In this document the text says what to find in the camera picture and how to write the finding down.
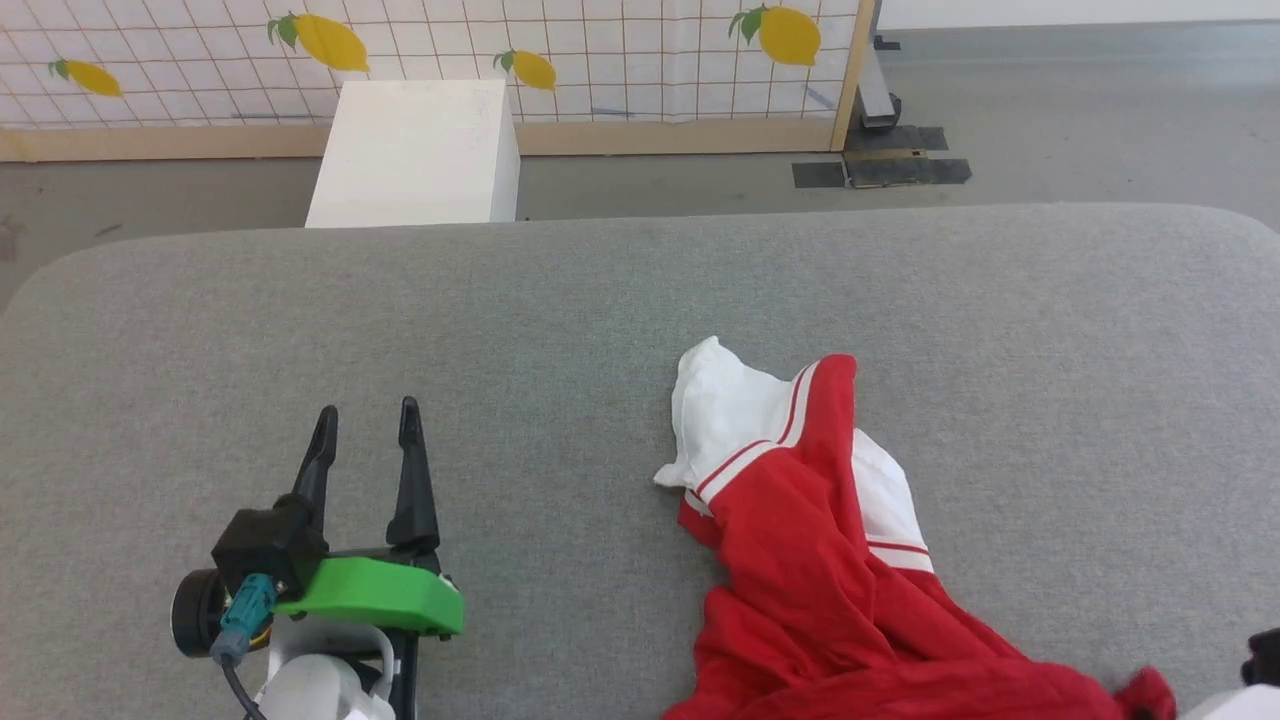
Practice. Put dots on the grey metal stand leg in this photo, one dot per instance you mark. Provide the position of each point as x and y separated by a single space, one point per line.
878 95

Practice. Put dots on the lemon print grid partition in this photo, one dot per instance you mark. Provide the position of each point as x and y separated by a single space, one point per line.
620 60

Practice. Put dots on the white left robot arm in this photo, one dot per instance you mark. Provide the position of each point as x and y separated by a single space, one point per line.
320 690

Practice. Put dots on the long black floor tape patch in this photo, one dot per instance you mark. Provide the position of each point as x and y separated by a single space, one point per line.
915 172

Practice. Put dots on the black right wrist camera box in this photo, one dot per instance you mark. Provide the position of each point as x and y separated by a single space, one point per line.
1266 655

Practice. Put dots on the red and white garment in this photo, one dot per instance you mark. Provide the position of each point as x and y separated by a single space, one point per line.
800 560

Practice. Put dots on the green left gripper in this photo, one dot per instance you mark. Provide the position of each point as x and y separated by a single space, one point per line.
380 595

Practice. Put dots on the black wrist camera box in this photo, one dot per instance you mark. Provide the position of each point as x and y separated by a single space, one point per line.
1266 655
268 545

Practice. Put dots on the white rectangular block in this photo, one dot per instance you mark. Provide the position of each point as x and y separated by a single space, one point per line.
415 150

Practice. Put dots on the small black floor tape patch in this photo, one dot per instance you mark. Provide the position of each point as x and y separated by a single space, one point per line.
820 174

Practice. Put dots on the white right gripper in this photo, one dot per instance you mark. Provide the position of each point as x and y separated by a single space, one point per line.
1250 705

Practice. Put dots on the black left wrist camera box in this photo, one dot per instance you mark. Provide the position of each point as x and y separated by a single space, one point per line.
268 545

